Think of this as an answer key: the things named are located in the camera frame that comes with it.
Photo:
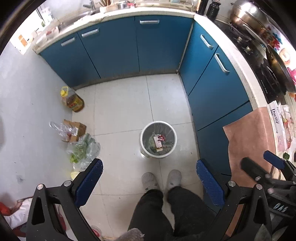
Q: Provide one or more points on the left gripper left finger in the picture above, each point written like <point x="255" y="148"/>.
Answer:
<point x="43" y="222"/>

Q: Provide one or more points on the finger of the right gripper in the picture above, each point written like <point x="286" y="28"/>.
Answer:
<point x="254" y="171"/>
<point x="286" y="167"/>

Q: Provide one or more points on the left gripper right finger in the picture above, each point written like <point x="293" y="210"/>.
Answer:
<point x="244" y="213"/>

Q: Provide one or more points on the white round trash bin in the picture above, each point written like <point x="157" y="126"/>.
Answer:
<point x="158" y="139"/>

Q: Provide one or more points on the blue kitchen cabinets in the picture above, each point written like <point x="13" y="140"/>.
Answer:
<point x="157" y="44"/>

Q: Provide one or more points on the red white plastic bag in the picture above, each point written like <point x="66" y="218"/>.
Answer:
<point x="17" y="216"/>

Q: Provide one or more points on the pink cloth mat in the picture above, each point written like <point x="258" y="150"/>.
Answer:
<point x="250" y="136"/>

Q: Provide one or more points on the right grey slipper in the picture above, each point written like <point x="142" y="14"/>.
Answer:
<point x="174" y="179"/>

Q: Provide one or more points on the grey slipper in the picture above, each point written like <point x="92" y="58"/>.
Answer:
<point x="149" y="181"/>
<point x="174" y="179"/>

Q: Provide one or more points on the white Doctor box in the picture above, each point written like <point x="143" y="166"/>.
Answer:
<point x="279" y="126"/>

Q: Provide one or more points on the left grey slipper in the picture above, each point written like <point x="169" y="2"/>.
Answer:
<point x="149" y="181"/>

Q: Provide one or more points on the black gas stove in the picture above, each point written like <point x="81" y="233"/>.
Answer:
<point x="257" y="60"/>

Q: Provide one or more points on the clear bag of greens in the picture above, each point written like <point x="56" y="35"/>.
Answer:
<point x="83" y="152"/>

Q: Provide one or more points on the clear plastic bag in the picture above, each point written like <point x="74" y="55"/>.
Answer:
<point x="61" y="129"/>

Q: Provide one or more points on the brown cardboard box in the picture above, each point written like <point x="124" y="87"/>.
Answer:
<point x="81" y="129"/>

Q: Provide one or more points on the black wok pan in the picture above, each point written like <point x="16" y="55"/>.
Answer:
<point x="275" y="62"/>

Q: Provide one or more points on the yellow cooking oil bottle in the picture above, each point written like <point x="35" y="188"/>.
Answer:
<point x="71" y="99"/>

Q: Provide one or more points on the steel pot with lid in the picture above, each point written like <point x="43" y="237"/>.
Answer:
<point x="247" y="13"/>

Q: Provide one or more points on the dark soy sauce bottle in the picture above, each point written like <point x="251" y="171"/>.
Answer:
<point x="202" y="6"/>

